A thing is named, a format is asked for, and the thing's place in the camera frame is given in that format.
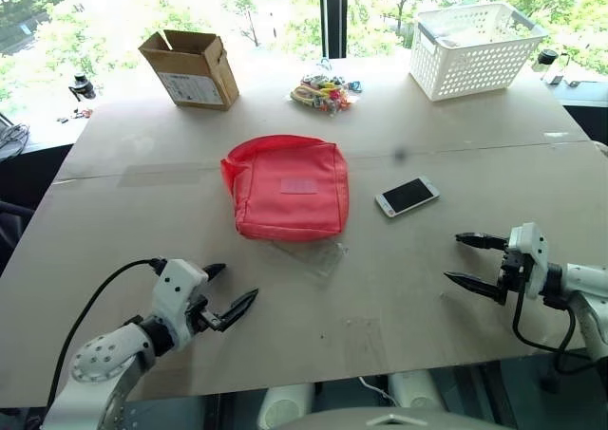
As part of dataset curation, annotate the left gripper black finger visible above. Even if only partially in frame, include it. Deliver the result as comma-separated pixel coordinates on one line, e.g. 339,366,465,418
202,261,227,282
218,287,260,332

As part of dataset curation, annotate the thin white cable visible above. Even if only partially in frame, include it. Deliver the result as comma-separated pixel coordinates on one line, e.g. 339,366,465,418
357,376,396,406

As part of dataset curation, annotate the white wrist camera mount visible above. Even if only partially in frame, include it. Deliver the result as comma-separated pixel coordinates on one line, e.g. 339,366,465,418
506,221,550,301
150,257,210,351

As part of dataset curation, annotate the clear bottle with black cap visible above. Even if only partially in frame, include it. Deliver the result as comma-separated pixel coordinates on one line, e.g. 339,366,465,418
536,47,572,85

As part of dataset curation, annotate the clear bag of colourful items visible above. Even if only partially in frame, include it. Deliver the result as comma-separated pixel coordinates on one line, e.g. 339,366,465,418
289,58,365,116

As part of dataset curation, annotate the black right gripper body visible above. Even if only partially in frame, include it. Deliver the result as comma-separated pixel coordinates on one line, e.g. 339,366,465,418
493,246,531,304

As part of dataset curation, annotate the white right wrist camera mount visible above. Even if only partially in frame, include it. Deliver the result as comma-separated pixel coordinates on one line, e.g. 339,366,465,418
506,221,550,301

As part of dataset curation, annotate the white smartphone with black screen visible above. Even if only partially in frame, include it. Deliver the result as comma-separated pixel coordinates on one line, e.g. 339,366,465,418
374,177,442,219

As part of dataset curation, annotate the grey robot torso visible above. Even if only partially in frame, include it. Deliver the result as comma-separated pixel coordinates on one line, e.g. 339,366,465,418
270,407,505,430

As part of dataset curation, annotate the white perforated plastic basket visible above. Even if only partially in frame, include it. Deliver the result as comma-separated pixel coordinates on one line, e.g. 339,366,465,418
408,2,550,103

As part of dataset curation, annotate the open brown cardboard box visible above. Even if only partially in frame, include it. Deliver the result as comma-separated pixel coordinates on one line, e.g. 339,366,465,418
137,28,241,112

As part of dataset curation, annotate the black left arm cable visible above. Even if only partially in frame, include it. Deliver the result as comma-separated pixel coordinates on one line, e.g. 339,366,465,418
46,257,167,408

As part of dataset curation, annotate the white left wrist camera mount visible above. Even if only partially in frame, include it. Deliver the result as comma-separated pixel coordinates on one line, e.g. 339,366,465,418
150,257,210,351

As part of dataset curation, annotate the tangle of dark cables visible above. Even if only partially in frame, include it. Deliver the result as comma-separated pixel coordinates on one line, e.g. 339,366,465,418
0,113,31,161

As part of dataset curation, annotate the red fabric zip pouch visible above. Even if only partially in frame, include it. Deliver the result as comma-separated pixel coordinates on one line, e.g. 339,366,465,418
219,134,353,243

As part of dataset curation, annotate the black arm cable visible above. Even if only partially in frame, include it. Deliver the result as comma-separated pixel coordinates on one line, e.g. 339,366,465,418
511,277,599,377
46,257,167,408

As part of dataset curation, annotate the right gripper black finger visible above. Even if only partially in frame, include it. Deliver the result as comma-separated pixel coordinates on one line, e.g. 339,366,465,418
454,231,510,252
443,271,507,306

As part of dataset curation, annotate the dark window frame post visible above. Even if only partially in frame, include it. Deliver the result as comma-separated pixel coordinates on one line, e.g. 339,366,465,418
318,0,350,62

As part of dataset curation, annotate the white rounded cylinder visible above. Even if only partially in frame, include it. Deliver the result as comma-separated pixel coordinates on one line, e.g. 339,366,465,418
386,369,446,410
258,383,315,430

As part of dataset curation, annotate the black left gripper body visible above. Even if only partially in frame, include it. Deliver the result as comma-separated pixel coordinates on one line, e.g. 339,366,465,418
187,294,229,336

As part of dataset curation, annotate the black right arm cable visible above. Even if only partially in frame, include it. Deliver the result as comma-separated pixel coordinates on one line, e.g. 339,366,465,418
511,277,599,377

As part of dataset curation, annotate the small black device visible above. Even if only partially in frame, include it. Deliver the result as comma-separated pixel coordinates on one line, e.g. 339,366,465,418
67,72,98,102

